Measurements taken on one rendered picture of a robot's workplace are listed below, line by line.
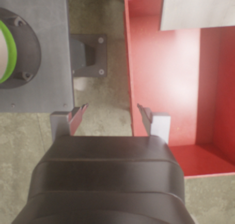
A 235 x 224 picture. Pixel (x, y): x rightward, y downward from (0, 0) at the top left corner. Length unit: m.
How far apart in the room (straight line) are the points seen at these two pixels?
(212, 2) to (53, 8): 0.34
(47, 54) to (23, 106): 0.13
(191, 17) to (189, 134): 0.56
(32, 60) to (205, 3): 0.39
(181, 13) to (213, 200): 1.83
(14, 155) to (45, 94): 1.40
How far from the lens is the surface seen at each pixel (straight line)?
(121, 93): 1.29
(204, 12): 0.48
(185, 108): 0.81
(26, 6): 0.39
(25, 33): 0.36
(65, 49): 0.36
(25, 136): 1.61
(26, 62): 0.35
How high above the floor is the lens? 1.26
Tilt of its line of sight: 74 degrees down
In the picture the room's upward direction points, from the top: 179 degrees clockwise
